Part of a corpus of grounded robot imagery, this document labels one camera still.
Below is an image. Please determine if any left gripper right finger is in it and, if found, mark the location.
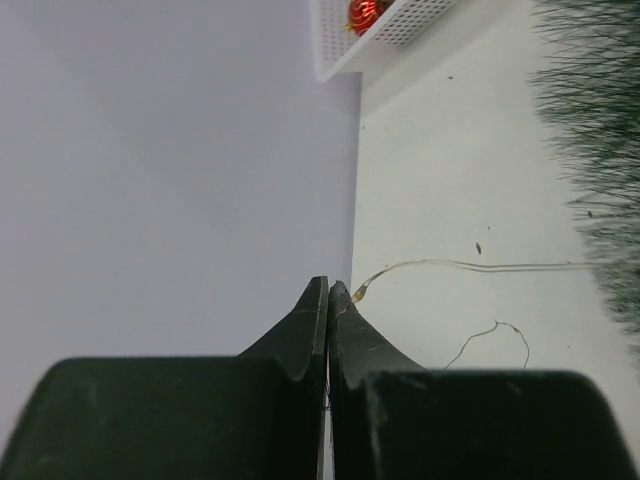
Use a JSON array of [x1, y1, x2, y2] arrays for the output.
[[329, 282, 639, 479]]

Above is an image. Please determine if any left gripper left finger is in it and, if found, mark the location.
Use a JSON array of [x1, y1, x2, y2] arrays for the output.
[[1, 277, 329, 479]]

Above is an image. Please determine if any fairy light wire string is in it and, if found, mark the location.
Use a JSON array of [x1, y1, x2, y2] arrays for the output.
[[344, 257, 596, 371]]

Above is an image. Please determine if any small green christmas tree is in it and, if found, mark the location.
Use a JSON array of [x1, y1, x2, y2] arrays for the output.
[[532, 1, 639, 334]]

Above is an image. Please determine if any white plastic basket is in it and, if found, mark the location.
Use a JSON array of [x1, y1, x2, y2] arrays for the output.
[[309, 1, 486, 82]]

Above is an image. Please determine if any red glitter bauble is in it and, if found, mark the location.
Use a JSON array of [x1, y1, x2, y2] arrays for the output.
[[345, 0, 386, 36]]

